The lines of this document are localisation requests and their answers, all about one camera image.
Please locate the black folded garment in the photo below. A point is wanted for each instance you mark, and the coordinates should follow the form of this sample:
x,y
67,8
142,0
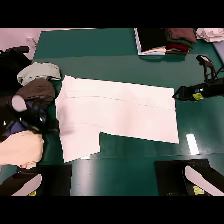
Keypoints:
x,y
151,38

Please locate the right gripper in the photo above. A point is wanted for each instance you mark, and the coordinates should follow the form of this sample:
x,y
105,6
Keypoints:
x,y
190,92

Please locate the blue garment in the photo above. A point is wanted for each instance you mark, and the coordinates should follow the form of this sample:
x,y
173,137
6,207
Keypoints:
x,y
15,126

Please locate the white shirt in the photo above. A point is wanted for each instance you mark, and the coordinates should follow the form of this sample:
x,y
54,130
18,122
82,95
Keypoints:
x,y
116,106

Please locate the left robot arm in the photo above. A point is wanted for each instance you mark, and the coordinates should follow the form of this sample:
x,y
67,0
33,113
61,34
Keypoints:
x,y
50,181

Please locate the brown garment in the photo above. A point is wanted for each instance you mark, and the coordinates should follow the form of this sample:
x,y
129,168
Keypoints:
x,y
38,90

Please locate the red folded garment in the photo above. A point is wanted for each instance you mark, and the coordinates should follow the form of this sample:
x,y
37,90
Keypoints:
x,y
178,50

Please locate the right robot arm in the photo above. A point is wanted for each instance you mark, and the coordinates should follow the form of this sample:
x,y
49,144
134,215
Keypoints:
x,y
173,176

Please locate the beige garment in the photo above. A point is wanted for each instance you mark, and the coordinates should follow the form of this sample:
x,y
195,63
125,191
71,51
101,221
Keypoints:
x,y
20,148

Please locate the dark green folded garment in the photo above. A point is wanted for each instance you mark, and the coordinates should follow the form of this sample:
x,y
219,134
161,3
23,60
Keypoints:
x,y
180,44

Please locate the maroon folded garment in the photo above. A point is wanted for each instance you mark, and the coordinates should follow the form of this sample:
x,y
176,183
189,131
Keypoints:
x,y
181,34

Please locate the grey garment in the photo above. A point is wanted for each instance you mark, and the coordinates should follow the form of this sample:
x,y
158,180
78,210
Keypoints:
x,y
38,71

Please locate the white folded garment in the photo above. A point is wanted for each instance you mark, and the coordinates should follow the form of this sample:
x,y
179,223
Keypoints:
x,y
211,34

